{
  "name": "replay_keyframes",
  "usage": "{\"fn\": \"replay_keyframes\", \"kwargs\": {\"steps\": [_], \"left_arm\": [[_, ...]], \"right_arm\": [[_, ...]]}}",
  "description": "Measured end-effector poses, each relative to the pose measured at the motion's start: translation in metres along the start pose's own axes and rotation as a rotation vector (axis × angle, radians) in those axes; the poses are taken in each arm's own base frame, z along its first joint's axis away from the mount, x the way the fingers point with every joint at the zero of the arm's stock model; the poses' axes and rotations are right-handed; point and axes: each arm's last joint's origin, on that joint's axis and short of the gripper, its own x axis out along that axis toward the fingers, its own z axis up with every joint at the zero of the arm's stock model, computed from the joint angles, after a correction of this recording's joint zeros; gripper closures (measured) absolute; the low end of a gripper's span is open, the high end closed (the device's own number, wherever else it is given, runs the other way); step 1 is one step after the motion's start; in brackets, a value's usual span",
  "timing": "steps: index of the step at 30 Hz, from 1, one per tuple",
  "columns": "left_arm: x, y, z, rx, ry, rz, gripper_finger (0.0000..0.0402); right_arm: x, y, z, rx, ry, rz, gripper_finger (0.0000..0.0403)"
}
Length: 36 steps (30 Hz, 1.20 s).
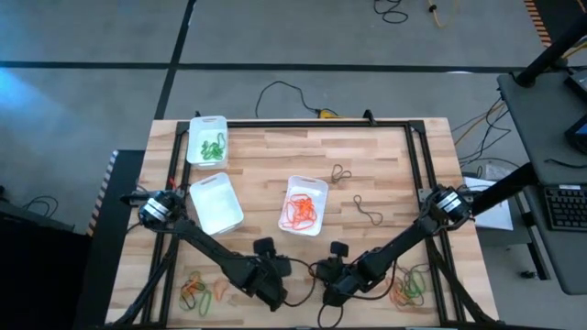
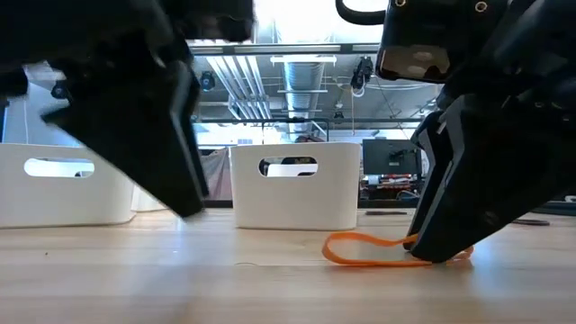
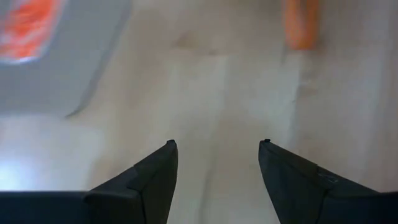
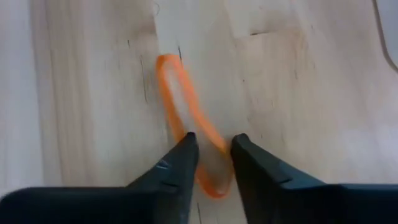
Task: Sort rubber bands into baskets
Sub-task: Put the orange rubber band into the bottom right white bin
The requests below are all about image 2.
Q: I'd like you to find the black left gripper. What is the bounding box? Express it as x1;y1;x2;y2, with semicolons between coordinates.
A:
0;0;211;220

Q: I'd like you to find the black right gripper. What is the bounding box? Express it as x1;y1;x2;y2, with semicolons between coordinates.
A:
382;0;576;265

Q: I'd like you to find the white plastic basket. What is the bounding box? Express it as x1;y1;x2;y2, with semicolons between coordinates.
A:
229;142;362;232
130;182;168;213
0;142;137;230

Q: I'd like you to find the orange rubber band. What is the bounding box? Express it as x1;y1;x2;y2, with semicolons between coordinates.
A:
321;231;474;267

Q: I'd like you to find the black computer monitor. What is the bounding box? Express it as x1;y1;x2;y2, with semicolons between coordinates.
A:
362;138;423;176

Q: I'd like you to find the cluttered background workbench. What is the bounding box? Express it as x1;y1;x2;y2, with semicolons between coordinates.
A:
359;174;422;201

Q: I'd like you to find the pink grey hanging cloth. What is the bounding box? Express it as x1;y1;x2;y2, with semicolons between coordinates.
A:
200;147;233;202

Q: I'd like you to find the long black background bar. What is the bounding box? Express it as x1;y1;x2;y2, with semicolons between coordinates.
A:
328;115;427;125

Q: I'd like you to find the black ceiling-mounted camera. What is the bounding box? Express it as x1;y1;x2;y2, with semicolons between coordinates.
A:
349;55;375;98
197;70;217;92
49;80;72;101

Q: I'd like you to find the black aluminium table frame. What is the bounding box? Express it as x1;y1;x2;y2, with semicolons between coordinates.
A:
202;197;576;217

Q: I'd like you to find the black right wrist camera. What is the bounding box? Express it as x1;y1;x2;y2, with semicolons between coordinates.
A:
375;43;452;85

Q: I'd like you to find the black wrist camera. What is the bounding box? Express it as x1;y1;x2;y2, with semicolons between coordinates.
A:
375;43;452;85
161;0;256;42

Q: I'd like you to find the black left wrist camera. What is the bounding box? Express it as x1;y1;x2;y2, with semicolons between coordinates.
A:
161;0;256;42

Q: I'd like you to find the silver ventilation duct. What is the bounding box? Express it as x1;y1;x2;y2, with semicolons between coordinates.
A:
282;60;326;141

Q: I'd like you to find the black overhead frame beam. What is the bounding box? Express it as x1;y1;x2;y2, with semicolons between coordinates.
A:
188;42;382;58

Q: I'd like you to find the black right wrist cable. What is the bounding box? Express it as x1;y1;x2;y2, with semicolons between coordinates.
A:
335;0;389;26

